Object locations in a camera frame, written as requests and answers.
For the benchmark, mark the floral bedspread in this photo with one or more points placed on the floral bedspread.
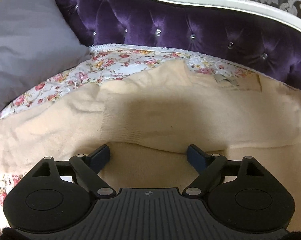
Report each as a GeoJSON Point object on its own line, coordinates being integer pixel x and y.
{"type": "Point", "coordinates": [110, 67]}

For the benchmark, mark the grey pillow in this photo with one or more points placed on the grey pillow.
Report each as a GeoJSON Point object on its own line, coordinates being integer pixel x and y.
{"type": "Point", "coordinates": [35, 44]}

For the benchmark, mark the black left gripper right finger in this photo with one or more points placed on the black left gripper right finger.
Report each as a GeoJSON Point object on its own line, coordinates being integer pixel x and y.
{"type": "Point", "coordinates": [209, 169]}

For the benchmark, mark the purple tufted velvet headboard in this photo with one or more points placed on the purple tufted velvet headboard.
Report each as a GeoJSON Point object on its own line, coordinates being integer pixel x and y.
{"type": "Point", "coordinates": [260, 43]}

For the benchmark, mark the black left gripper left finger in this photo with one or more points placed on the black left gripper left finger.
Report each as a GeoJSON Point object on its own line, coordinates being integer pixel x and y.
{"type": "Point", "coordinates": [87, 168]}

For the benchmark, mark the cream beige knit garment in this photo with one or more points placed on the cream beige knit garment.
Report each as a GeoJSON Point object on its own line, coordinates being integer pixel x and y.
{"type": "Point", "coordinates": [165, 119]}

